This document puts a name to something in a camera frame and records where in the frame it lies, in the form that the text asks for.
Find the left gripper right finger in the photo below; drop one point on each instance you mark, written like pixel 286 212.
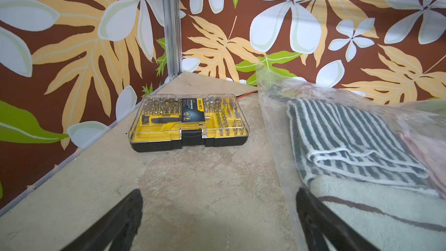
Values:
pixel 322 226

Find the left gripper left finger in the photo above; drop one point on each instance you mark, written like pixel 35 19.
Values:
pixel 116 230

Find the clear plastic vacuum bag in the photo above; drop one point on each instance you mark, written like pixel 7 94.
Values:
pixel 427 118

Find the pink towel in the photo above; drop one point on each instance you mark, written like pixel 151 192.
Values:
pixel 432 153

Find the green white striped towel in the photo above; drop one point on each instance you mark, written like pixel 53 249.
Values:
pixel 352 144

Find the black battery holder with wires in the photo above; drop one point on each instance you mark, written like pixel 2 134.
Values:
pixel 249 93

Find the yellow screwdriver bit case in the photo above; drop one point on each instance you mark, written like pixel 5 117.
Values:
pixel 165 122

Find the pale green towel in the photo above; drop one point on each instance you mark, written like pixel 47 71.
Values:
pixel 392 219

